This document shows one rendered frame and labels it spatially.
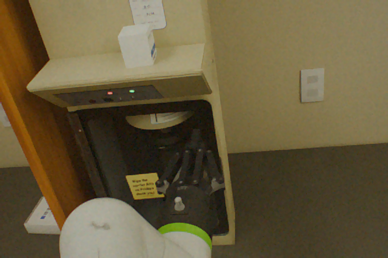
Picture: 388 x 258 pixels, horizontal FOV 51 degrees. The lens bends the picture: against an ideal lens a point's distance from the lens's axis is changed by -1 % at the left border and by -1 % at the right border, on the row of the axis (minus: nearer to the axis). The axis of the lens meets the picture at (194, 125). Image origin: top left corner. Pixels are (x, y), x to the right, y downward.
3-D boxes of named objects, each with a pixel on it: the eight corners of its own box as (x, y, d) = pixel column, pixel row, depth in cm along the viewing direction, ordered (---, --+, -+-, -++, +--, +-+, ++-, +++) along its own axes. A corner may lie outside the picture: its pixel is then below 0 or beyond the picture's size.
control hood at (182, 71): (63, 102, 88) (48, 59, 83) (214, 88, 83) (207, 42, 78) (43, 132, 79) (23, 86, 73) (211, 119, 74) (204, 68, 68)
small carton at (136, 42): (130, 57, 77) (123, 26, 74) (157, 53, 77) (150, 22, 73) (125, 68, 73) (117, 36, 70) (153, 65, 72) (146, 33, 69)
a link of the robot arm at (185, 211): (159, 266, 67) (215, 265, 66) (144, 216, 61) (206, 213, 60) (165, 238, 72) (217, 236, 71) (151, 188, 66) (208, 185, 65)
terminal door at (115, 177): (116, 237, 110) (70, 110, 89) (230, 233, 106) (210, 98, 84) (116, 238, 110) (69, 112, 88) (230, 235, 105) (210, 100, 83)
